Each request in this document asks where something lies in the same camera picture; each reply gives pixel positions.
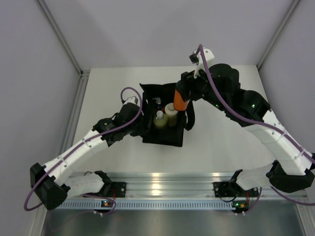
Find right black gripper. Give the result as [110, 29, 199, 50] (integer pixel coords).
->
[177, 63, 226, 113]

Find orange pump bottle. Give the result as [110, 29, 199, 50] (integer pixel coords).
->
[152, 97, 163, 111]
[173, 90, 188, 111]

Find yellow liquid bottle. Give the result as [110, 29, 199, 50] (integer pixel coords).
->
[153, 111, 168, 129]

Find black canvas bag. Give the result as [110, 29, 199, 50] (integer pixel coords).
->
[140, 83, 195, 147]

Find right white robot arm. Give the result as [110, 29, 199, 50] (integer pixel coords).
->
[174, 64, 315, 195]

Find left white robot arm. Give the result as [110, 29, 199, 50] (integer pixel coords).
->
[30, 102, 142, 210]

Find beige wide-cap bottle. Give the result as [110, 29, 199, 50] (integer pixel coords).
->
[165, 103, 178, 127]

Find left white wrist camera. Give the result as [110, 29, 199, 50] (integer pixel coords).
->
[122, 96, 138, 106]

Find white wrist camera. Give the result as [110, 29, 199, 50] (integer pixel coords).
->
[189, 47, 215, 79]
[122, 96, 138, 106]

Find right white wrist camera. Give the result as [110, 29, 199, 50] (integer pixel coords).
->
[189, 47, 215, 79]

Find aluminium mounting rail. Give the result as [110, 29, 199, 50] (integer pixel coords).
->
[68, 172, 307, 199]

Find white slotted cable duct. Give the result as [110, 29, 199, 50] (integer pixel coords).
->
[57, 198, 235, 210]

